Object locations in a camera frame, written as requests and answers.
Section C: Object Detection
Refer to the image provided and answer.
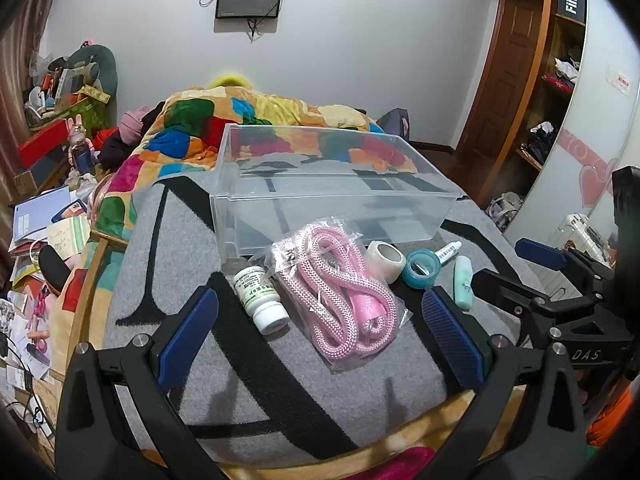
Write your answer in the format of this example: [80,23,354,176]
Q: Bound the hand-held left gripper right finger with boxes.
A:
[421,286,603,480]

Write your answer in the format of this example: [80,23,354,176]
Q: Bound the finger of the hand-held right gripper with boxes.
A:
[471,269,561,333]
[514,237,618,286]

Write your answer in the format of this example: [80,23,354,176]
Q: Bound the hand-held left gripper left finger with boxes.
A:
[54,285,226,480]

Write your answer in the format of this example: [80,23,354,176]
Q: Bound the mint green small bottle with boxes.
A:
[452,255,475,309]

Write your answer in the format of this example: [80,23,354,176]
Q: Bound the clear plastic storage box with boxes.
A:
[212,122,467,261]

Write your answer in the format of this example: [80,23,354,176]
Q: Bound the white suitcase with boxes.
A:
[547,212,616,267]

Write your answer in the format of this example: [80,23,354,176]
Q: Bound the white bag on floor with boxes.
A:
[486,191,523,226]

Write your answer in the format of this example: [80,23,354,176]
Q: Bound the teal tape roll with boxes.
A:
[404,249,441,290]

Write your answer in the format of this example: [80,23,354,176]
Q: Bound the small white ointment tube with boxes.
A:
[434,241,462,266]

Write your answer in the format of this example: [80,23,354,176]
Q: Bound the grey blanket with black lines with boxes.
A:
[102,167,546,466]

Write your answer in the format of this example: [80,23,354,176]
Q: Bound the white medicine bottle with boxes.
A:
[233,266,291,334]

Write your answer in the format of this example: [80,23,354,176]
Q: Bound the white tape roll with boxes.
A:
[364,240,407,281]

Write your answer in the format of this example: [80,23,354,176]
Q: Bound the pink cloth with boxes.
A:
[357,447,438,480]

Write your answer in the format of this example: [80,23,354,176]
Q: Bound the black round pad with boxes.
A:
[37,244,73,293]

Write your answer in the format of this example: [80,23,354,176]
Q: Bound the white sliding wardrobe door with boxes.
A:
[502,0,640,261]

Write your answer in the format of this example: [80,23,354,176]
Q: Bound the brown wooden door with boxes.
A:
[452,0,546,206]

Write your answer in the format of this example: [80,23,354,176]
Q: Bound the pile of papers and books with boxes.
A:
[0,185,93,396]

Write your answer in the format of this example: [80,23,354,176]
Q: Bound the wooden wardrobe shelves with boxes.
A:
[515,0,591,173]

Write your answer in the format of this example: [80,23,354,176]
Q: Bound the dark bag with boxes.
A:
[375,107,412,141]

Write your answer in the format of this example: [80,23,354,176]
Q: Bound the dark red clothes pile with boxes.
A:
[95,127,146,171]

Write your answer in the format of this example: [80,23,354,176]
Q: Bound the colourful patchwork blanket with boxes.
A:
[90,85,421,241]

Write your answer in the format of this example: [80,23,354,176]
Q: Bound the dark blue bottle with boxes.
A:
[74,144,96,173]

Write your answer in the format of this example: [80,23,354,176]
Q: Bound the pink knitted hat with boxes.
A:
[119,106,153,145]

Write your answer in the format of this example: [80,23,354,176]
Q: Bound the pink bunny toy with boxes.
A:
[67,115,91,148]

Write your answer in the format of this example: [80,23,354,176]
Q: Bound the red flat box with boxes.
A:
[19,120,71,166]

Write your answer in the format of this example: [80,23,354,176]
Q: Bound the black box on shelf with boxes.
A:
[555,0,587,26]

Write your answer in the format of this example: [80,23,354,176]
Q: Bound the yellow pillow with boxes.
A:
[207,74,256,93]

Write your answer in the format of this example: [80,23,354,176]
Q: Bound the green plush neck pillow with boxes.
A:
[65,44,119,93]

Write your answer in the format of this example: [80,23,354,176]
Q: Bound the brown curtain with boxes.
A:
[0,0,68,126]

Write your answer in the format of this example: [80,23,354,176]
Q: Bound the wooden bed frame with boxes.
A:
[65,230,131,371]

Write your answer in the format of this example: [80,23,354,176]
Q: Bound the pink rope in plastic bag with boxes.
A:
[262,216,413,373]

